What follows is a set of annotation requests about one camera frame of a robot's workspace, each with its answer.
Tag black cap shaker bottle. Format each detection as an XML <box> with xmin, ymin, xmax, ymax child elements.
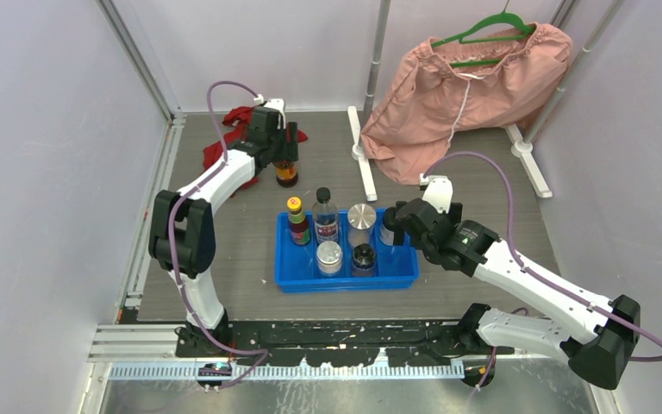
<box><xmin>378</xmin><ymin>207</ymin><xmax>405</xmax><ymax>247</ymax></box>

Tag yellow cap sauce bottle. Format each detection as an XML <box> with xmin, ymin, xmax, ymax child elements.
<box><xmin>286</xmin><ymin>197</ymin><xmax>311</xmax><ymax>246</ymax></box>

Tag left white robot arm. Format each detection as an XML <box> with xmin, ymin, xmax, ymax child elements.
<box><xmin>148</xmin><ymin>104</ymin><xmax>299</xmax><ymax>356</ymax></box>

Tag blue plastic divided bin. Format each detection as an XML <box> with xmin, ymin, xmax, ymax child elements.
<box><xmin>274</xmin><ymin>209</ymin><xmax>420</xmax><ymax>293</ymax></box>

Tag pink shorts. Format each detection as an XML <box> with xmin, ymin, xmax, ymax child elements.
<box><xmin>360</xmin><ymin>22</ymin><xmax>573</xmax><ymax>185</ymax></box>

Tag clear bottle black cap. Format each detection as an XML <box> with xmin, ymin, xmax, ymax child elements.
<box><xmin>312</xmin><ymin>187</ymin><xmax>339</xmax><ymax>243</ymax></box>

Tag small black cap shaker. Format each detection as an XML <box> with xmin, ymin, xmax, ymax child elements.
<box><xmin>351</xmin><ymin>243</ymin><xmax>377</xmax><ymax>278</ymax></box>

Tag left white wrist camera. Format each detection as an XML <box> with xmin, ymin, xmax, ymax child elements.
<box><xmin>253</xmin><ymin>94</ymin><xmax>287</xmax><ymax>129</ymax></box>

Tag green clothes hanger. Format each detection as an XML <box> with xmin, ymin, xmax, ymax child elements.
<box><xmin>430</xmin><ymin>0</ymin><xmax>536</xmax><ymax>69</ymax></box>

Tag red cloth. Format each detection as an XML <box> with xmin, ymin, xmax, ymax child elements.
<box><xmin>203</xmin><ymin>106</ymin><xmax>308</xmax><ymax>170</ymax></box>

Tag white slotted cable duct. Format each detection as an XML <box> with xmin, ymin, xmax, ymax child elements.
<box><xmin>109</xmin><ymin>360</ymin><xmax>465</xmax><ymax>382</ymax></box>

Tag white lid sago jar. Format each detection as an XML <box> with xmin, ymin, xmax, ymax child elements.
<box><xmin>316</xmin><ymin>241</ymin><xmax>343</xmax><ymax>277</ymax></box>

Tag red lid chili jar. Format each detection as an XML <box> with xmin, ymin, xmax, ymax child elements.
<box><xmin>273</xmin><ymin>160</ymin><xmax>298</xmax><ymax>188</ymax></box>

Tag white clothes rack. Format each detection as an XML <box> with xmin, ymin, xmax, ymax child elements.
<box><xmin>348</xmin><ymin>1</ymin><xmax>621</xmax><ymax>201</ymax></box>

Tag silver lid grain jar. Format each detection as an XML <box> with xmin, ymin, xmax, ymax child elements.
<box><xmin>347</xmin><ymin>203</ymin><xmax>377</xmax><ymax>249</ymax></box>

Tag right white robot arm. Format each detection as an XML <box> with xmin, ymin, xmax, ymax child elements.
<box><xmin>390</xmin><ymin>198</ymin><xmax>640</xmax><ymax>390</ymax></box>

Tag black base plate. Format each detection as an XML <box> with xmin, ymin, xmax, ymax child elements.
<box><xmin>174</xmin><ymin>319</ymin><xmax>491</xmax><ymax>367</ymax></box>

